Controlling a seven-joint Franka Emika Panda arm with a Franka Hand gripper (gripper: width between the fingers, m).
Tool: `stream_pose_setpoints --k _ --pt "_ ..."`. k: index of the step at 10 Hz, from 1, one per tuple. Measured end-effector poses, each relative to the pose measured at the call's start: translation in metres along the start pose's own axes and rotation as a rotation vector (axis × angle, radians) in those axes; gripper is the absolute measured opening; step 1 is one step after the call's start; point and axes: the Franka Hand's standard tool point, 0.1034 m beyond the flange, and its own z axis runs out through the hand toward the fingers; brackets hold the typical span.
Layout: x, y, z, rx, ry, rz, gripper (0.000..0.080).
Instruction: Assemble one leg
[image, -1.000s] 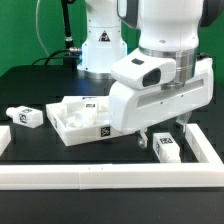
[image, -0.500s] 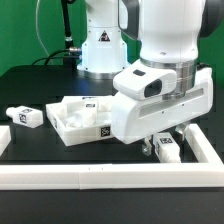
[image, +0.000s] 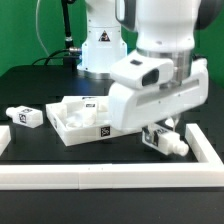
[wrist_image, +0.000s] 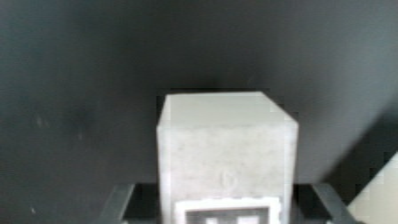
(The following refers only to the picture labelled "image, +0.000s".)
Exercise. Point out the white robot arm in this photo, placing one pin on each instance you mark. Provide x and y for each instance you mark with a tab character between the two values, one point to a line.
166	29

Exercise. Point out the white obstacle fence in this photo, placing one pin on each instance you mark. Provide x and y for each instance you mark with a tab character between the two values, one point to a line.
207	171

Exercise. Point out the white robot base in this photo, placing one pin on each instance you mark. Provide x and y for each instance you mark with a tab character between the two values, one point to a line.
104	45

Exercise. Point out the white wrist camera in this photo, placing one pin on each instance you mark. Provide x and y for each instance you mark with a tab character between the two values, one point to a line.
136	71

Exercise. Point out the white square table top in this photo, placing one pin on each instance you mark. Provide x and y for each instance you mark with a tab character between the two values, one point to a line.
66	118

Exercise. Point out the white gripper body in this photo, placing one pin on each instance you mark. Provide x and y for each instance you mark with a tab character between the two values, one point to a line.
131	109

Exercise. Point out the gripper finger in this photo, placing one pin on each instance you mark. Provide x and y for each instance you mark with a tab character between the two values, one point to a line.
175	120
150	135

